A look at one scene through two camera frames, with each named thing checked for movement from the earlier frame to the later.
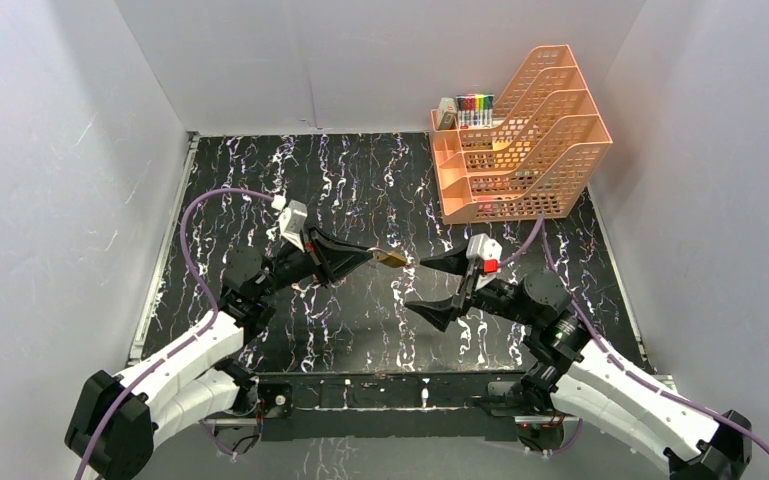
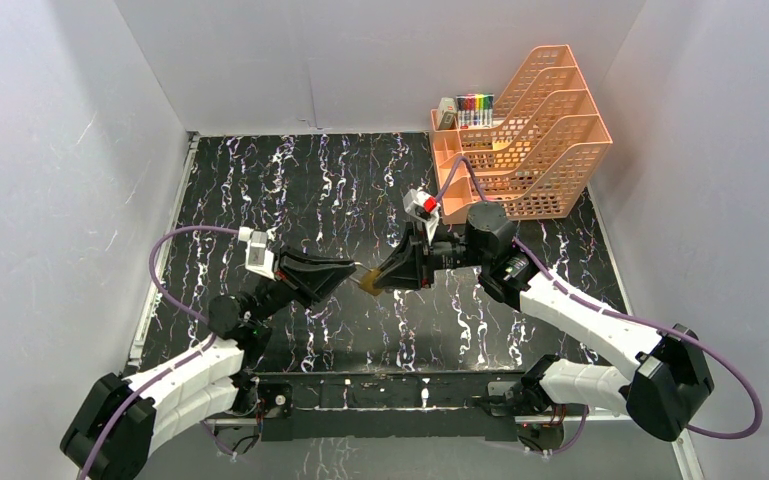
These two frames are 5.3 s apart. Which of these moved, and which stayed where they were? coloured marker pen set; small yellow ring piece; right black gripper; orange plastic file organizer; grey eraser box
Moved: right black gripper; small yellow ring piece
Stayed: grey eraser box; orange plastic file organizer; coloured marker pen set
